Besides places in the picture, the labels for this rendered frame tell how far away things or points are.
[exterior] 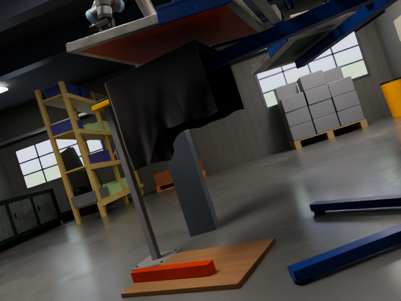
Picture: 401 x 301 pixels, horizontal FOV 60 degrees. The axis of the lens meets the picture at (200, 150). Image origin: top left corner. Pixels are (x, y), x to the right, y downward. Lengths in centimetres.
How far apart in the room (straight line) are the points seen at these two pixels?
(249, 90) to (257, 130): 95
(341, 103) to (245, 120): 219
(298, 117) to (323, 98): 60
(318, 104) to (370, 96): 174
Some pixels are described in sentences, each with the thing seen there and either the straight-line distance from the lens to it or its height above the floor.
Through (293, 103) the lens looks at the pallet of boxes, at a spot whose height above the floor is 89.
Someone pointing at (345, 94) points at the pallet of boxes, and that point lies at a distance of 732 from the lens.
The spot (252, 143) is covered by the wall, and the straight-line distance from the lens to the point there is 817.
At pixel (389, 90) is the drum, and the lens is 745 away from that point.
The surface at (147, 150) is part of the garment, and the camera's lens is 157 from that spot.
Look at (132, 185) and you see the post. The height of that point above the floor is 45.
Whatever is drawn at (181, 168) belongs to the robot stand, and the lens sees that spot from 229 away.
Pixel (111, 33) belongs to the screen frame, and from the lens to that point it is 158.
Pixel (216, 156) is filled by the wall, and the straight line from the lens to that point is 822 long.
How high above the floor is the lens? 50
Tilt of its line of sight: 1 degrees up
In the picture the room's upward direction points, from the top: 18 degrees counter-clockwise
